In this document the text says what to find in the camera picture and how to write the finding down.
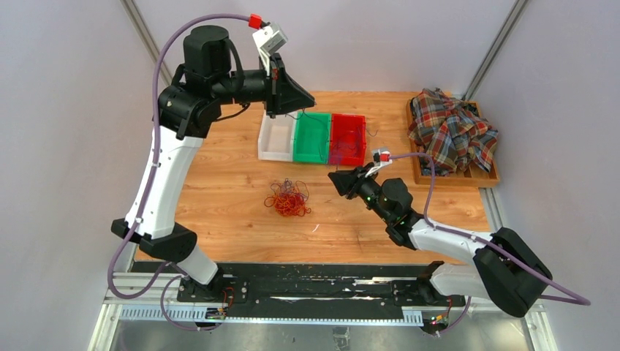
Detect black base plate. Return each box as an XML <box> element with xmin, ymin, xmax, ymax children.
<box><xmin>177</xmin><ymin>263</ymin><xmax>466</xmax><ymax>320</ymax></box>

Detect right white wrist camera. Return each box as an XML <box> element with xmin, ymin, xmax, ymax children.
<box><xmin>365</xmin><ymin>148</ymin><xmax>393</xmax><ymax>178</ymax></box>

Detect aluminium frame rail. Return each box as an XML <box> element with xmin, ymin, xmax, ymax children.
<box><xmin>88</xmin><ymin>275</ymin><xmax>557</xmax><ymax>350</ymax></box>

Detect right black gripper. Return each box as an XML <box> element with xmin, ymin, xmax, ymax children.
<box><xmin>329</xmin><ymin>162</ymin><xmax>393</xmax><ymax>223</ymax></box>

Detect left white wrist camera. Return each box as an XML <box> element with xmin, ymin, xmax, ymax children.
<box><xmin>252</xmin><ymin>23</ymin><xmax>288</xmax><ymax>76</ymax></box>

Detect wooden tray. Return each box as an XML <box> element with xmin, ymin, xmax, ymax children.
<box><xmin>406</xmin><ymin>100</ymin><xmax>499</xmax><ymax>187</ymax></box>

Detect green plastic bin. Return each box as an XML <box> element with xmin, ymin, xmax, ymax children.
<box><xmin>292</xmin><ymin>110</ymin><xmax>331</xmax><ymax>165</ymax></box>

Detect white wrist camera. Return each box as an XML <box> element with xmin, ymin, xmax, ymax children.
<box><xmin>252</xmin><ymin>23</ymin><xmax>288</xmax><ymax>76</ymax></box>
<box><xmin>365</xmin><ymin>148</ymin><xmax>393</xmax><ymax>178</ymax></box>

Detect white plastic bin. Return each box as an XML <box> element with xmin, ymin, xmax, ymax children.
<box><xmin>257</xmin><ymin>113</ymin><xmax>297</xmax><ymax>162</ymax></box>

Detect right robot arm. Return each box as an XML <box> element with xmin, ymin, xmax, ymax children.
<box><xmin>328</xmin><ymin>167</ymin><xmax>553</xmax><ymax>317</ymax></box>

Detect tangled red and purple cables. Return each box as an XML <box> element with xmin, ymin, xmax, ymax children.
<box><xmin>263</xmin><ymin>178</ymin><xmax>312</xmax><ymax>218</ymax></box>

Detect plaid cloth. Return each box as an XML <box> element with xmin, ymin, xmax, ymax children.
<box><xmin>408</xmin><ymin>88</ymin><xmax>499</xmax><ymax>176</ymax></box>

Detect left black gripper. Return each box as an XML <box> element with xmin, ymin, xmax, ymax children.
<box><xmin>213</xmin><ymin>52</ymin><xmax>316</xmax><ymax>118</ymax></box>

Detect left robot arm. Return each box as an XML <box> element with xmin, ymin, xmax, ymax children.
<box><xmin>111</xmin><ymin>23</ymin><xmax>315</xmax><ymax>302</ymax></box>

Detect red plastic bin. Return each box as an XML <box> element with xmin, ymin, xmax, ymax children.
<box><xmin>328</xmin><ymin>113</ymin><xmax>366</xmax><ymax>167</ymax></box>

